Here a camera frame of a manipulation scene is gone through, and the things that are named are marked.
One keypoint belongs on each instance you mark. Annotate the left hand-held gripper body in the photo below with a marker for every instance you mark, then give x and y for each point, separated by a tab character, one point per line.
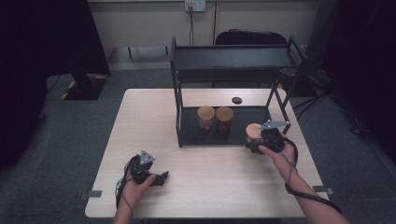
141	169

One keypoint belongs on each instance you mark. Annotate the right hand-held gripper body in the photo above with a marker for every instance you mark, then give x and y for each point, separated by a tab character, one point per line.
274	138

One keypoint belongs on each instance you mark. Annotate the wooden-lid glass jar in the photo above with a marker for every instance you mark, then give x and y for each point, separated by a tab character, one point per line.
253	130

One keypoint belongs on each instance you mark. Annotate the wooden-lid jar of red fruit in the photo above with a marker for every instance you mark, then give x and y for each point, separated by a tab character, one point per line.
224	114

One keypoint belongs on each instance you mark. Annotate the wooden-lid jar of tan nuts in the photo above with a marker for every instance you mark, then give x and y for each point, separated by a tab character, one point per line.
206	113

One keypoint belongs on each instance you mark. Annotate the black metal two-tier rack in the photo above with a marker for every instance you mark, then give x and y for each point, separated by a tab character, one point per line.
236	59

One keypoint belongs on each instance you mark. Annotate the person's left hand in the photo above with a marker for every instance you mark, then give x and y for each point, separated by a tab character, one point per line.
131	191

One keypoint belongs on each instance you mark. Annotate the person's right hand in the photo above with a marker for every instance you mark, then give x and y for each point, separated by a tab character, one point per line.
285	161

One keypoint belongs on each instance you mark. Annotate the black stand base striped tape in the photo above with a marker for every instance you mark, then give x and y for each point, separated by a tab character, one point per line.
85	87

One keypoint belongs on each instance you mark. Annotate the black chair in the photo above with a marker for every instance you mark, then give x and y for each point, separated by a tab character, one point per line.
250	36

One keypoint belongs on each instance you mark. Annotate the dark curtain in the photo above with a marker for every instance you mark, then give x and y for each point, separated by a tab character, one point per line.
40	62
364	62

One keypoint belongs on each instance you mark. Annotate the grey table bracket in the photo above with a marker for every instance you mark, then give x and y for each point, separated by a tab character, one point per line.
91	194
323	189

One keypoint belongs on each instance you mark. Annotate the beige wall conduit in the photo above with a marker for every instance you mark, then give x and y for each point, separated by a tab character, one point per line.
215	21

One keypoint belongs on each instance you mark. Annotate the white wall socket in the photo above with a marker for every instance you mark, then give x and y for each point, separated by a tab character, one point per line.
195	5

